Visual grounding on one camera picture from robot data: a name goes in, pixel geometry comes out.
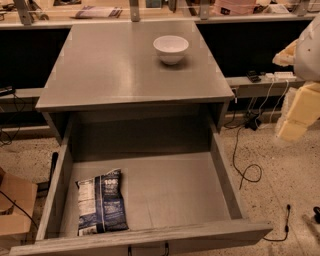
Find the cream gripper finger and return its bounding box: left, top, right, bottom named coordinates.
left=276, top=82, right=320, bottom=141
left=272, top=40, right=297, bottom=67

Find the blue chip bag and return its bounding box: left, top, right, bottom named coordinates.
left=76, top=169, right=129, bottom=236

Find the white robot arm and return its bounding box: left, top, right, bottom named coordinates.
left=272, top=15, right=320, bottom=141

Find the open grey top drawer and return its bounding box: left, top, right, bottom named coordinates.
left=10, top=113, right=272, bottom=256

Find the grey cabinet counter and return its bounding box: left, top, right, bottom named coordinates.
left=36, top=21, right=233, bottom=127

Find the white power strip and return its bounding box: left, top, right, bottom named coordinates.
left=265, top=71, right=296, bottom=81

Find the black small device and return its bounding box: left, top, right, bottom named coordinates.
left=247, top=71, right=261, bottom=83

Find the black power adapter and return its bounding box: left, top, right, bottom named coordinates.
left=245, top=117, right=261, bottom=131

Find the white ceramic bowl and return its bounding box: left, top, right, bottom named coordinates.
left=153, top=35, right=189, bottom=65

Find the magazine on back shelf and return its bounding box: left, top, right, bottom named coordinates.
left=75, top=6, right=122, bottom=19

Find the brown cardboard box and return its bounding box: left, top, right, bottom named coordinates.
left=0, top=168, right=37, bottom=252

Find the white cable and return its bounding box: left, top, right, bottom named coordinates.
left=258, top=79, right=290, bottom=129

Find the short black cable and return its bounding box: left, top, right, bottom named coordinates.
left=263, top=204, right=292, bottom=243

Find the black drawer handle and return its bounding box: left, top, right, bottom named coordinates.
left=127, top=242, right=170, bottom=256

